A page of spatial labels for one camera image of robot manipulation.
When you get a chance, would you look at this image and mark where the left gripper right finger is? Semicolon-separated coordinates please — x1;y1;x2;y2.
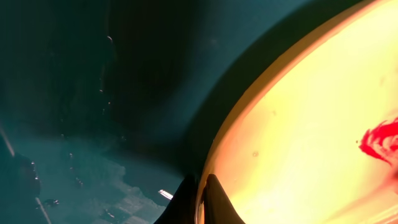
203;174;245;224

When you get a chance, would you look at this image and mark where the yellow-green plate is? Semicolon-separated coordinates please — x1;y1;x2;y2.
195;1;397;223

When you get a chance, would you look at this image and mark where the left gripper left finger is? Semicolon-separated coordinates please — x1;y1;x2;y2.
154;175;198;224

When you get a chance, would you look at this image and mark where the teal plastic tray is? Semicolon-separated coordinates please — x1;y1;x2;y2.
1;0;354;223

